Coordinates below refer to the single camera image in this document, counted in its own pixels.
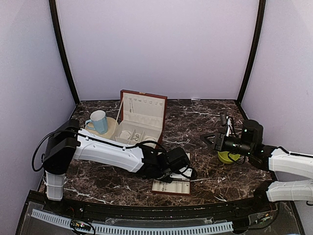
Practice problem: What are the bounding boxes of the black front rail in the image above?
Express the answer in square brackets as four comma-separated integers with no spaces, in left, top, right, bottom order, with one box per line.
[41,190,282,222]

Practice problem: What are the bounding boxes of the right black frame post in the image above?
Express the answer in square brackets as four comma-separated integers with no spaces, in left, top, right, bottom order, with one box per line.
[236,0,267,106]

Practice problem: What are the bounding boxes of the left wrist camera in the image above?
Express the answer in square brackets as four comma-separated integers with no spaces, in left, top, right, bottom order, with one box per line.
[170,167,198,181]

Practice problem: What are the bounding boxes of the beige saucer plate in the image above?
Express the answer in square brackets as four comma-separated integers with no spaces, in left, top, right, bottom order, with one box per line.
[85,117,118,139]

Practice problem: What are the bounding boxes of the grey cable duct strip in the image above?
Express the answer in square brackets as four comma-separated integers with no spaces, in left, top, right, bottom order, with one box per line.
[31,210,234,235]

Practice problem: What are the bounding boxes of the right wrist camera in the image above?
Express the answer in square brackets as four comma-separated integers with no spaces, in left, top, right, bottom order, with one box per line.
[220,112,235,136]

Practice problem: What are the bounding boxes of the brown leather jewelry box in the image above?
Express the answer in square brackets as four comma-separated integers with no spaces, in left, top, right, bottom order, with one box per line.
[111,90,167,145]

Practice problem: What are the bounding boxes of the black frame post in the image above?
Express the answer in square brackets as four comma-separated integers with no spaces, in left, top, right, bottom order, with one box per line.
[48,0,80,105]
[236,0,267,106]

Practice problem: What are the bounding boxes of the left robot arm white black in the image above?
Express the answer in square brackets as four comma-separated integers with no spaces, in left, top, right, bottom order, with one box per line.
[32,119,197,213]

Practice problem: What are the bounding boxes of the left black frame post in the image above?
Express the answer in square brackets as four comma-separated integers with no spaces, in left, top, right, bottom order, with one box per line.
[48,0,80,105]

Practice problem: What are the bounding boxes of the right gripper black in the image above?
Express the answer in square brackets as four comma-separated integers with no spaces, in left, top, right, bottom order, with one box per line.
[201,131,254,156]

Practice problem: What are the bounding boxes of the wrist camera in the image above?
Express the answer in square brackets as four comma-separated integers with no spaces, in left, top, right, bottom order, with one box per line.
[220,112,235,136]
[170,167,198,181]

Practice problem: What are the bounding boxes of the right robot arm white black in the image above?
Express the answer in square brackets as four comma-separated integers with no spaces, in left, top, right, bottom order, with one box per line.
[200,119,313,212]

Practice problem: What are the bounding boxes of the green plastic bowl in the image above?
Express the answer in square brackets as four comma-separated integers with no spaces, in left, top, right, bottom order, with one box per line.
[218,151,240,164]

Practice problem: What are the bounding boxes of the blue ceramic mug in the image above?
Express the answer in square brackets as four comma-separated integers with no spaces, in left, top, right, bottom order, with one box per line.
[85,110,108,134]

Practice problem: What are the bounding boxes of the beige jewelry tray insert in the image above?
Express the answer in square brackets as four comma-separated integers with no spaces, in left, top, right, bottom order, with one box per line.
[151,153,191,196]

